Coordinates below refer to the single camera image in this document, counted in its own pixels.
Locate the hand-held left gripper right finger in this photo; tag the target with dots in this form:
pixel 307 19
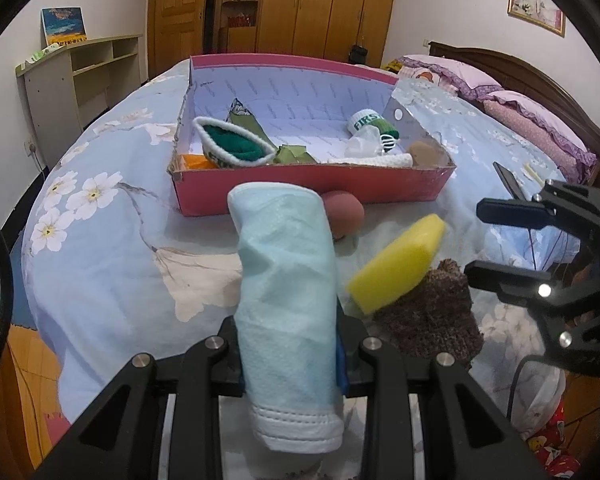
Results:
pixel 341 365

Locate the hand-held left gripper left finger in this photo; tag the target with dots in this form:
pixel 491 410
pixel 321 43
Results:
pixel 227 355

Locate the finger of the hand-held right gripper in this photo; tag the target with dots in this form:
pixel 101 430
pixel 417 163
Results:
pixel 515 285
pixel 515 212

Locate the blue face mask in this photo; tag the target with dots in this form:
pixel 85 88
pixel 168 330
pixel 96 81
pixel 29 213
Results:
pixel 285 310

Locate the round brown sponge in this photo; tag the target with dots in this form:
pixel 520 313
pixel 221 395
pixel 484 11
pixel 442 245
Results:
pixel 425 154

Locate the white towel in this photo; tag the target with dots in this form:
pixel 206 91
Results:
pixel 375 160

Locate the clear plastic bag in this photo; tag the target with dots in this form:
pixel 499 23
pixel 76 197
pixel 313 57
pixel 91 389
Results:
pixel 362 145

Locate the red cardboard box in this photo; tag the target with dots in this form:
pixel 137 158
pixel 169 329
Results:
pixel 300 190

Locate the orange mesh cloth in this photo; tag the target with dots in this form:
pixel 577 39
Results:
pixel 197 162

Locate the green ribbon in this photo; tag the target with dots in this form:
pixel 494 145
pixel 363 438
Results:
pixel 292 155

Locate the green white sock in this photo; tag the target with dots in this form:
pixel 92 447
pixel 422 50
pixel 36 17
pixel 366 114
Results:
pixel 367 121
pixel 230 142

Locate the black smartphone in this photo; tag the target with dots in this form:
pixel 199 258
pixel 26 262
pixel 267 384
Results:
pixel 510 180

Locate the white plastic strip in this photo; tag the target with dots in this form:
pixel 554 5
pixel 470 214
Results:
pixel 533 172

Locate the pink ruffled pillow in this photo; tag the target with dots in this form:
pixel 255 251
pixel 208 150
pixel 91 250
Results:
pixel 540 130
pixel 455 72

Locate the brown scouring pad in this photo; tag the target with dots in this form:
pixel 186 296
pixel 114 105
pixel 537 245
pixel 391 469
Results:
pixel 430 320

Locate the white plastic bag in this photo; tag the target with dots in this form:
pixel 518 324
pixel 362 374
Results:
pixel 540 400

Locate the yellow sponge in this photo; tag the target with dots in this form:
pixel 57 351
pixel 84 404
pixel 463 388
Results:
pixel 395 270

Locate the red printed cloth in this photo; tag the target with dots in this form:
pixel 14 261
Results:
pixel 555 445

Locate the dark wooden headboard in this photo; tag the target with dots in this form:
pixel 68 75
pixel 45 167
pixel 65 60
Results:
pixel 530 72

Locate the blue floral quilt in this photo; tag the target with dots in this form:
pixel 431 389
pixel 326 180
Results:
pixel 130 240

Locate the pink makeup sponge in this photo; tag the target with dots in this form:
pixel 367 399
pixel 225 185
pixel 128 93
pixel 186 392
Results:
pixel 347 212

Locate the cartoon print pillow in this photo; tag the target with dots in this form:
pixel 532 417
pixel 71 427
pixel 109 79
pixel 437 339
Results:
pixel 425 79

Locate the rolled green white sock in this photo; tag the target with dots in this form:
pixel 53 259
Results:
pixel 367 121

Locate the yellow toy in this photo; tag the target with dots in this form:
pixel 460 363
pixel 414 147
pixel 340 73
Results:
pixel 392 65

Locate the small black bag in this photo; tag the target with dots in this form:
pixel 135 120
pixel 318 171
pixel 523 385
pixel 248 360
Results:
pixel 359 55

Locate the dark patterned triangular pouch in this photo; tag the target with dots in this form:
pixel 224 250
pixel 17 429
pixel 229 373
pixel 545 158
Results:
pixel 247 122

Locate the wooden wardrobe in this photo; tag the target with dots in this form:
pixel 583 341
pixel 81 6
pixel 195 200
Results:
pixel 320 10

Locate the beige shelf desk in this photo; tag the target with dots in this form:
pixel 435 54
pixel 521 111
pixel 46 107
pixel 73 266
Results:
pixel 50 95

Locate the wooden corner shelf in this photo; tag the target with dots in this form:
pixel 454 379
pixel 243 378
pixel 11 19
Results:
pixel 240 35

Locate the red box on shelf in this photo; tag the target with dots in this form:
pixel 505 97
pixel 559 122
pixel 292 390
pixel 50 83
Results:
pixel 240 21

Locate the wooden door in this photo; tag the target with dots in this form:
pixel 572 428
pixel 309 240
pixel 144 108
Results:
pixel 175 15

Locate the green white packet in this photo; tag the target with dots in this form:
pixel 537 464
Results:
pixel 40 54

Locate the blue yellow painting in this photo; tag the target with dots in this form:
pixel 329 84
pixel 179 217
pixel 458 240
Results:
pixel 64 26

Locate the framed wall picture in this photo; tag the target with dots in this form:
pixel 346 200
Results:
pixel 537 2

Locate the wall socket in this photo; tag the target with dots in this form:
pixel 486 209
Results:
pixel 30 148

